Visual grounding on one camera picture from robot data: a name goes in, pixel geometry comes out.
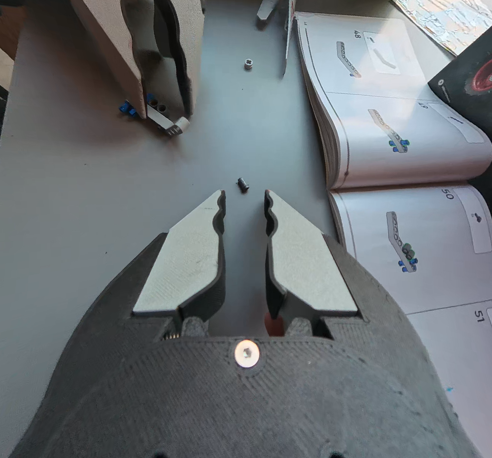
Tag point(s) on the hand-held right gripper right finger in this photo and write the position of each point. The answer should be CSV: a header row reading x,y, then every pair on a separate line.
x,y
307,265

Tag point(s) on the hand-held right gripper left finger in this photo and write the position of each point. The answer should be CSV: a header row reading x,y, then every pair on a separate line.
x,y
180,262

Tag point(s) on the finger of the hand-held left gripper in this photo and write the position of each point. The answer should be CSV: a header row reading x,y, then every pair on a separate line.
x,y
188,12
103,16

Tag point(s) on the blue lego pin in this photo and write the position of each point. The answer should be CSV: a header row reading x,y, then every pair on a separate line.
x,y
123,107
133,112

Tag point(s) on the black lego pin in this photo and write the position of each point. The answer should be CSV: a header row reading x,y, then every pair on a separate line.
x,y
242,185

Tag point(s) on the grey angled lego beam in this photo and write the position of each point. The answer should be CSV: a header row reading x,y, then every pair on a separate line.
x,y
169,125

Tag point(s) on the small grey lego piece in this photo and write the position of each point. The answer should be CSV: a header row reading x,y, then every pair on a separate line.
x,y
266,8

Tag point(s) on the grey lego bushing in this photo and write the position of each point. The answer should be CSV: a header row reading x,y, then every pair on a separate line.
x,y
250,63

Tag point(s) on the lego instruction booklet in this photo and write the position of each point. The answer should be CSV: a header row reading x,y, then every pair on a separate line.
x,y
384,139

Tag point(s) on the long grey angled beam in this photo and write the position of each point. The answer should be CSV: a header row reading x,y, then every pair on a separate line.
x,y
289,23

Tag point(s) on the black box with red wheels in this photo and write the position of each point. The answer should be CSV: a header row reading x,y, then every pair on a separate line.
x,y
469,92

